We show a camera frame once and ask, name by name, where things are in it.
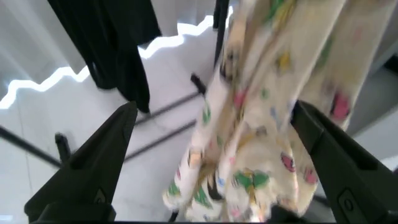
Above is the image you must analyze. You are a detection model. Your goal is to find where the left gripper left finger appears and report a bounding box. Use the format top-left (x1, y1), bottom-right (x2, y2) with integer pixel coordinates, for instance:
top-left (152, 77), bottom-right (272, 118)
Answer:
top-left (24, 101), bottom-right (139, 223)

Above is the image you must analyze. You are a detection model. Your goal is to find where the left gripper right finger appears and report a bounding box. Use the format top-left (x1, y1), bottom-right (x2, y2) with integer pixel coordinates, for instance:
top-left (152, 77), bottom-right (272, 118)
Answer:
top-left (290, 100), bottom-right (398, 223)

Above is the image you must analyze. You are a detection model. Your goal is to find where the cream printed garment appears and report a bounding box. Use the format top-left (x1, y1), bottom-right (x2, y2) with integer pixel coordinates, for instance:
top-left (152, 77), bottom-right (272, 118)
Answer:
top-left (162, 0), bottom-right (398, 222)

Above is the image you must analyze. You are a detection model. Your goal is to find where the black garment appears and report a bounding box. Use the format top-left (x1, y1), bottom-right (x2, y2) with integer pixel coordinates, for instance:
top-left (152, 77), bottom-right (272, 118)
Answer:
top-left (46, 0), bottom-right (162, 113)

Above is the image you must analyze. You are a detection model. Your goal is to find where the black clothes rack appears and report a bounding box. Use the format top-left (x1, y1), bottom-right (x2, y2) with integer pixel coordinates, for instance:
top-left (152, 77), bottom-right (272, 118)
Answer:
top-left (0, 0), bottom-right (231, 170)

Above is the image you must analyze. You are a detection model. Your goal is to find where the white curtain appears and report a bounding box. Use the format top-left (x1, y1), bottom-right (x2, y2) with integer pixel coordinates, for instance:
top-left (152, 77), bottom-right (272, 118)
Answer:
top-left (0, 0), bottom-right (218, 94)

